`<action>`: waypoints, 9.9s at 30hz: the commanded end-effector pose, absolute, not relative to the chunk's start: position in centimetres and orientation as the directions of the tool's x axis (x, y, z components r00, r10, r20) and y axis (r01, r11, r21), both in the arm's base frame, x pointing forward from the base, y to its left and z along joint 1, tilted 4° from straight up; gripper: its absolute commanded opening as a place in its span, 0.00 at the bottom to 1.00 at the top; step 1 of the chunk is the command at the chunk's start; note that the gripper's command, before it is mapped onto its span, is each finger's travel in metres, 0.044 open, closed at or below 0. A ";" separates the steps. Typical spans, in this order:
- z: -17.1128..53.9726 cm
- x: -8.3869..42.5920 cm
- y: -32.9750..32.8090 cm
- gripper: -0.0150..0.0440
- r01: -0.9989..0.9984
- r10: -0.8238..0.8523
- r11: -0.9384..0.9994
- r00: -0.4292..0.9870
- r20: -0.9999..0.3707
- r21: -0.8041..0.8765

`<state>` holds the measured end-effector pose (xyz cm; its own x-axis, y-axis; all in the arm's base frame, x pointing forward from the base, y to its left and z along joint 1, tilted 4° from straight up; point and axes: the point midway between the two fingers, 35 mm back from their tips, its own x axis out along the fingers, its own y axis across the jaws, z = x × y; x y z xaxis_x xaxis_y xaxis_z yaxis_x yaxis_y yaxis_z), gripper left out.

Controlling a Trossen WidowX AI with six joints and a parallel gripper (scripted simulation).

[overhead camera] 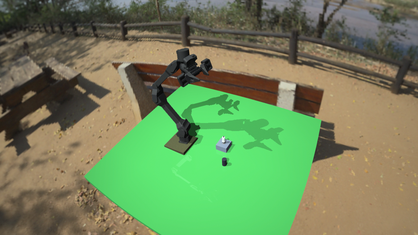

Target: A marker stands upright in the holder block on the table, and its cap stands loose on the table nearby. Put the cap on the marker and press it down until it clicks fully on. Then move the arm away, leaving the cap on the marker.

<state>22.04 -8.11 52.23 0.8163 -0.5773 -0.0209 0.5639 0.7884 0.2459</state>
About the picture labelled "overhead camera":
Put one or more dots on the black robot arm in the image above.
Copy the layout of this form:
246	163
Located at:
158	97

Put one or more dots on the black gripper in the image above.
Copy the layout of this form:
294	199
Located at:
189	76

